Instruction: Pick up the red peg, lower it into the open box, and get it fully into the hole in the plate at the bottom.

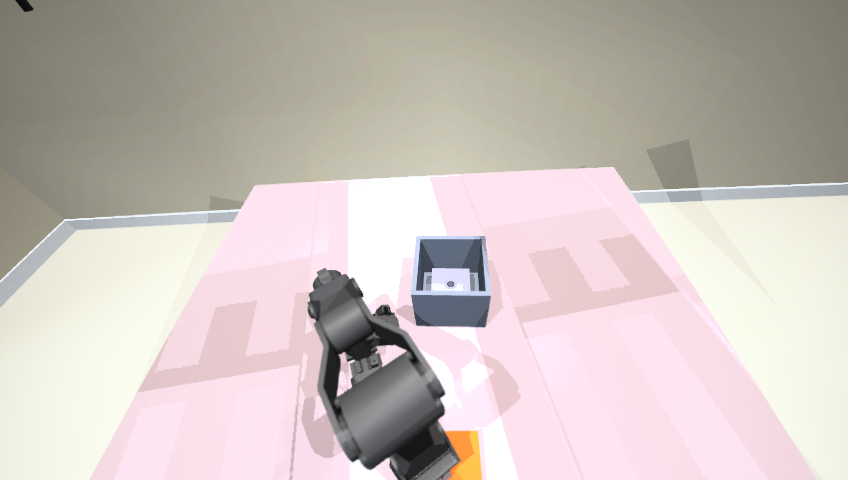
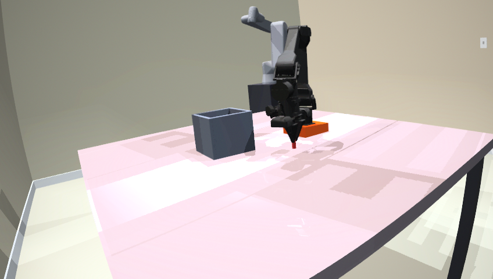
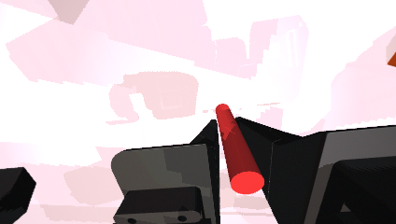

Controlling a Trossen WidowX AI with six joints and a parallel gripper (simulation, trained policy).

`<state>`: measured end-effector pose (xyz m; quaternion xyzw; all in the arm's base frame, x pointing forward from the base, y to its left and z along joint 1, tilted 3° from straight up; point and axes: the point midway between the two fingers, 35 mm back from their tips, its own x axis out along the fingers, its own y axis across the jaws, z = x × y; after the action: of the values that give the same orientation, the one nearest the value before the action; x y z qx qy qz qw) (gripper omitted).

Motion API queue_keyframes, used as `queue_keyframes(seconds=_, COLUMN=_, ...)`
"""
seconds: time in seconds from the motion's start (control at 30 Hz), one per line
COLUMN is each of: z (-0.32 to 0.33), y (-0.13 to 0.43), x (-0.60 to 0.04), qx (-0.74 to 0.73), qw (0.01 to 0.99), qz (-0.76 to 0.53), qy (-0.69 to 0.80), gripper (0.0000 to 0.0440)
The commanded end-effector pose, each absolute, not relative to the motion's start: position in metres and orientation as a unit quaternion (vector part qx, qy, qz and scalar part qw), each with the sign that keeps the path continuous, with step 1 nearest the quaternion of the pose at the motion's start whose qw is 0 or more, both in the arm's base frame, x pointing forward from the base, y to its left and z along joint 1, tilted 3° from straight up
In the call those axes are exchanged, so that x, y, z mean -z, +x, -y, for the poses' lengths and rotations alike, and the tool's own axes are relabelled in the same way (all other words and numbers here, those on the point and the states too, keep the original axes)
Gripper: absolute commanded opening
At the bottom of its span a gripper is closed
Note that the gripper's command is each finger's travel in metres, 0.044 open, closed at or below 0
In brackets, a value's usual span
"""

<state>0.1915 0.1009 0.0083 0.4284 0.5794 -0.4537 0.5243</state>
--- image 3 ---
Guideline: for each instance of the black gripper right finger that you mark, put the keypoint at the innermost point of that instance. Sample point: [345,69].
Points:
[296,169]

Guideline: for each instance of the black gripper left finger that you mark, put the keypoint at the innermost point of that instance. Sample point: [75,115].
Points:
[195,164]

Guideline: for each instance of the red peg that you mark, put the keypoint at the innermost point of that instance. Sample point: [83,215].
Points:
[244,173]

